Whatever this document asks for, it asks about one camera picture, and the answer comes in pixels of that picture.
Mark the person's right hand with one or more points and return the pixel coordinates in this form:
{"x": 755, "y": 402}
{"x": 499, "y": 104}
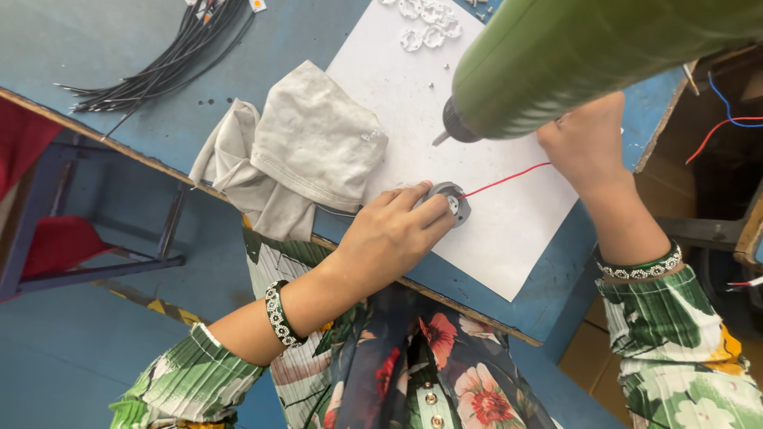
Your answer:
{"x": 587, "y": 143}

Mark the person's left hand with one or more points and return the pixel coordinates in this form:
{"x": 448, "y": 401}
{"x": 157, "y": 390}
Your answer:
{"x": 381, "y": 244}

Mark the person's left fingers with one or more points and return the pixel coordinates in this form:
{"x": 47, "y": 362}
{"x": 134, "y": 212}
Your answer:
{"x": 432, "y": 213}

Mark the grey round lamp housing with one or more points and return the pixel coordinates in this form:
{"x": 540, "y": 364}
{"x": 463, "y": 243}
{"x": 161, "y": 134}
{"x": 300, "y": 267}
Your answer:
{"x": 461, "y": 194}

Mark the green electric screwdriver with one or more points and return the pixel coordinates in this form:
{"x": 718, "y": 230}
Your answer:
{"x": 554, "y": 59}

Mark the white paper sheet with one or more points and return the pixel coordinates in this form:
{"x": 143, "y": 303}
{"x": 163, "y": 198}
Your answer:
{"x": 506, "y": 226}

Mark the grey crumpled cloth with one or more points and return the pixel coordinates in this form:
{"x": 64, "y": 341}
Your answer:
{"x": 310, "y": 143}

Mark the person's floral green clothing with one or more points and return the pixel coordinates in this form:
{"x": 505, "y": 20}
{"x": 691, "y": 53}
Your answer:
{"x": 369, "y": 369}

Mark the beaded green bangle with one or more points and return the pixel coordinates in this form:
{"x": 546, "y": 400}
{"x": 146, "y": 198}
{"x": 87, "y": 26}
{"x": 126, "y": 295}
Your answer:
{"x": 278, "y": 319}
{"x": 641, "y": 269}

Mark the pile of white plastic rings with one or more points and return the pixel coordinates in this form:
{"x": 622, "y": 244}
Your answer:
{"x": 434, "y": 18}

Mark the pile of small metal screws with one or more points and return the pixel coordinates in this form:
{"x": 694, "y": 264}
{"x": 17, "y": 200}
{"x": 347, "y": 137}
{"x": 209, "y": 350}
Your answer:
{"x": 478, "y": 7}

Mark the wooden workbench crate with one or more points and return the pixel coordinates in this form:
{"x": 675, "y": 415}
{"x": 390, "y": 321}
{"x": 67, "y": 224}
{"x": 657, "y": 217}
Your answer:
{"x": 703, "y": 196}

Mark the small white LED chip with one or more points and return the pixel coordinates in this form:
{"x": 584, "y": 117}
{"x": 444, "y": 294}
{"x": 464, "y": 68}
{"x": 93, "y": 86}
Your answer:
{"x": 257, "y": 5}

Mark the blue metal stool red seat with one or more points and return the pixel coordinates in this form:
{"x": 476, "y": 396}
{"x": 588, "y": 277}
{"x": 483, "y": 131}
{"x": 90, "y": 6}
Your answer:
{"x": 59, "y": 244}

